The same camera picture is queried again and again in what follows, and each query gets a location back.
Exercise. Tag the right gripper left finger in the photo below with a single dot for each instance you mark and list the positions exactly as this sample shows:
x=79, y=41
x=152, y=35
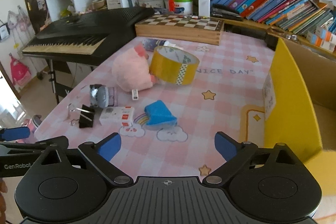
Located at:
x=99, y=156

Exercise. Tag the pink plush pig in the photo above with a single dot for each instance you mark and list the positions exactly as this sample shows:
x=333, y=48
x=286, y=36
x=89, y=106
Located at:
x=131, y=70

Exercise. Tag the yellow cardboard box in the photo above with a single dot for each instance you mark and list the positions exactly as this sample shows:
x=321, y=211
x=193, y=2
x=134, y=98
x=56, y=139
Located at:
x=299, y=101

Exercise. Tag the keyboard stand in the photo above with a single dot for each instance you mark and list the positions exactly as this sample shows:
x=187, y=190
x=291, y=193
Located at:
x=60, y=90

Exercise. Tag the pink backpack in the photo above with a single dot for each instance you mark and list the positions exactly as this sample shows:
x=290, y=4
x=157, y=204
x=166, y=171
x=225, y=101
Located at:
x=20, y=73

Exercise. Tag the purple starry tube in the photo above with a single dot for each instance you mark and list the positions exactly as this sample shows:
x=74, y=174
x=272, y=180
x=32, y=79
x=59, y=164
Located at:
x=151, y=44

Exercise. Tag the black Yamaha keyboard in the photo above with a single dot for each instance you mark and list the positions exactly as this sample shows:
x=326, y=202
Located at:
x=88, y=38

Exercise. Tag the wooden chess board box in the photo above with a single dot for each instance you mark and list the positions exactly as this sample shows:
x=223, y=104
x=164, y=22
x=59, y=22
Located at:
x=189, y=28

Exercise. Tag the white green-lid jar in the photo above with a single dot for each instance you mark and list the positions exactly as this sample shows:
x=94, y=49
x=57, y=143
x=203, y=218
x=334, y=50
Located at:
x=183, y=7

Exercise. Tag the black binder clip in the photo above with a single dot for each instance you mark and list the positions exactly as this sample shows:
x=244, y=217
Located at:
x=86, y=116

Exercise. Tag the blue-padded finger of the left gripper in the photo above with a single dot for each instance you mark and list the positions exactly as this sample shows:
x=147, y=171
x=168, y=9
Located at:
x=10, y=134

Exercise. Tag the pink checked tablecloth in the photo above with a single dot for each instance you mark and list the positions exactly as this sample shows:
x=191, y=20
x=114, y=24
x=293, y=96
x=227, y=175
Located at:
x=229, y=77

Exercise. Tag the blue folded cloth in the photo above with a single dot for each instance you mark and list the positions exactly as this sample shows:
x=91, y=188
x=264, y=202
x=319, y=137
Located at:
x=159, y=115

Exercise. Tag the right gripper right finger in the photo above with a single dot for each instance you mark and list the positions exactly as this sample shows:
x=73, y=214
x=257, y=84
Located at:
x=237, y=156

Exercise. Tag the white staples box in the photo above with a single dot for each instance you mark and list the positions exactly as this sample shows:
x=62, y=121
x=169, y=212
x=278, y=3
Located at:
x=120, y=115

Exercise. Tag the white pen holder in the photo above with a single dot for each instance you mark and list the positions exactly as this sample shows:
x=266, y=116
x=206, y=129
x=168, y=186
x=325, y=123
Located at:
x=152, y=3

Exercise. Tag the yellow packing tape roll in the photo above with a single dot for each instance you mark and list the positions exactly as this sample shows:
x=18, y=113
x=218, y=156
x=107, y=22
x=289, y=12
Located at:
x=173, y=65

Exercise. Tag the row of leaning books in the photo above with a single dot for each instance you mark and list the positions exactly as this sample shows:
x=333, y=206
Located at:
x=296, y=16

